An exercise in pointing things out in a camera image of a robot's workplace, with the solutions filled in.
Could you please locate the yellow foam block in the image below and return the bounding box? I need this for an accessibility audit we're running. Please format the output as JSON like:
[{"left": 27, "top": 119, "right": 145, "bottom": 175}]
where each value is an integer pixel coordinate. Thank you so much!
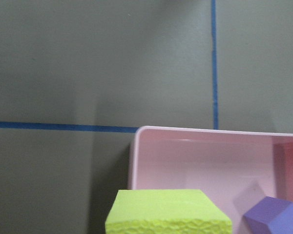
[{"left": 105, "top": 189, "right": 232, "bottom": 234}]

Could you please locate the red foam block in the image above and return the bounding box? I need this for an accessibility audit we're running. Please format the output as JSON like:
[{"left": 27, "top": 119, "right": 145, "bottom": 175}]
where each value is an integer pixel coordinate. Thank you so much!
[{"left": 273, "top": 142, "right": 293, "bottom": 202}]

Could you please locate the purple foam block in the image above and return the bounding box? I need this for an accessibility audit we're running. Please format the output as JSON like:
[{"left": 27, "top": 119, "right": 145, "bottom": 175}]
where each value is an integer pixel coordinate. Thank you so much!
[{"left": 243, "top": 196, "right": 293, "bottom": 234}]

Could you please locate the pink plastic bin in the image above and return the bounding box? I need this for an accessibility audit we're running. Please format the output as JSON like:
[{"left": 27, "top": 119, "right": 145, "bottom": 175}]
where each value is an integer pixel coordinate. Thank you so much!
[{"left": 128, "top": 126, "right": 293, "bottom": 234}]

